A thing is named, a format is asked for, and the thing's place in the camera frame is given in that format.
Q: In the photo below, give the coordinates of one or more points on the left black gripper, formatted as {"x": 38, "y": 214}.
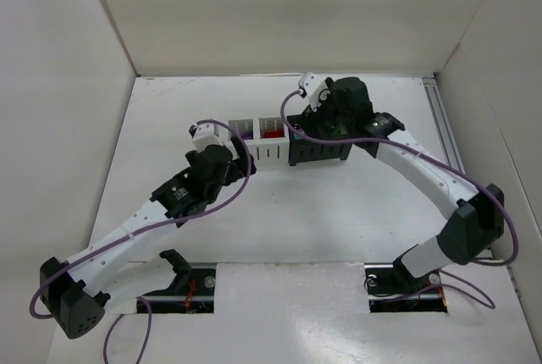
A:
{"x": 236, "y": 168}

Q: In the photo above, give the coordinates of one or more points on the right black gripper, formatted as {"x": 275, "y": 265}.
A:
{"x": 320, "y": 119}

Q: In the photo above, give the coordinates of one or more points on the purple lego brick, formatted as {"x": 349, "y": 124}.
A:
{"x": 247, "y": 136}

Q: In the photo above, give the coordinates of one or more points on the red rounded lego brick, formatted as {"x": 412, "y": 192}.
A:
{"x": 272, "y": 134}

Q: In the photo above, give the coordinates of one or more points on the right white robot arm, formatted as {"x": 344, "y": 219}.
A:
{"x": 473, "y": 220}

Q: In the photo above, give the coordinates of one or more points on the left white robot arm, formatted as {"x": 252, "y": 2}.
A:
{"x": 80, "y": 290}

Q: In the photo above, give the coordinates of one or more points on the black double container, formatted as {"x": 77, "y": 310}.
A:
{"x": 306, "y": 151}

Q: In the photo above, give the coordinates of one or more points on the white double container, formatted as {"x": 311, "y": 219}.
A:
{"x": 267, "y": 153}

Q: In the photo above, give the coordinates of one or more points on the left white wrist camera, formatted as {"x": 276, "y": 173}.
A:
{"x": 204, "y": 135}

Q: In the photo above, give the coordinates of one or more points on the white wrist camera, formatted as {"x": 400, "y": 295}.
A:
{"x": 204, "y": 135}
{"x": 315, "y": 89}

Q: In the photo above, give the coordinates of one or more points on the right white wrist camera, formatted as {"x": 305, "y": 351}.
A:
{"x": 315, "y": 89}

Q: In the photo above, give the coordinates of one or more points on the aluminium rail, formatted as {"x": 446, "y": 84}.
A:
{"x": 447, "y": 139}

